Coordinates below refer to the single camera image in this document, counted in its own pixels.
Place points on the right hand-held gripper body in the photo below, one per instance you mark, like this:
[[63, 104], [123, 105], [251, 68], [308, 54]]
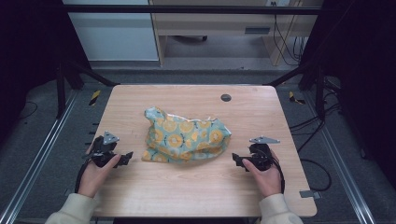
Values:
[[261, 153]]

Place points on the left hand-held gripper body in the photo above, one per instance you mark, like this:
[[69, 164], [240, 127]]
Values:
[[103, 149]]

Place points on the teal cloth with yellow circles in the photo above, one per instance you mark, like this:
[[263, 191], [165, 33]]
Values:
[[185, 136]]

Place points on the person's right hand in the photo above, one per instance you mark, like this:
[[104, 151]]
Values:
[[265, 177]]

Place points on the person's left hand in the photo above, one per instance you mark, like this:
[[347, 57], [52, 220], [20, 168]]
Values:
[[95, 174]]

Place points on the yellow black striped tape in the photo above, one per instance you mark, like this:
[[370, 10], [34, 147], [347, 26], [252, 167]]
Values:
[[295, 98], [94, 97]]

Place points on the grey round table grommet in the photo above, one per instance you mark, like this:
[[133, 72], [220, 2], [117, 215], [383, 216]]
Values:
[[226, 97]]

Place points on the black metal stand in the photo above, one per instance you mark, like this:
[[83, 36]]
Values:
[[67, 77], [311, 81]]

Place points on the white cabinet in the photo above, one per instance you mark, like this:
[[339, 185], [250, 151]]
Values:
[[113, 34]]

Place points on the grey metal bracket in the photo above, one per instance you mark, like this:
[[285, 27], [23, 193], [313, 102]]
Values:
[[309, 194]]

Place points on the aluminium floor rail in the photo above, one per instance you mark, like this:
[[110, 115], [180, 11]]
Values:
[[339, 155], [37, 155]]

